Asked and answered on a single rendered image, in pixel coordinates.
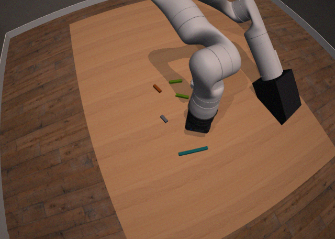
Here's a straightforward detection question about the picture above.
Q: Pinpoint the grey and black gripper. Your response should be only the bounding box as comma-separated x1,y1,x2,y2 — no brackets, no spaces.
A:
185,95,219,134

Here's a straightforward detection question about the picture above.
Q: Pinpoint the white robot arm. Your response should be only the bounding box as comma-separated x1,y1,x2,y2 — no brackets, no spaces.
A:
152,0,283,108

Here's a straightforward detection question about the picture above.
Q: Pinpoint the grey rod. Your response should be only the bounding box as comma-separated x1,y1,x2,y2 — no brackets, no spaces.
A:
160,115,168,123

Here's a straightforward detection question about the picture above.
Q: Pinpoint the orange rod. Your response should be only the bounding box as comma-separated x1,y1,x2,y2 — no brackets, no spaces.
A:
153,84,162,93

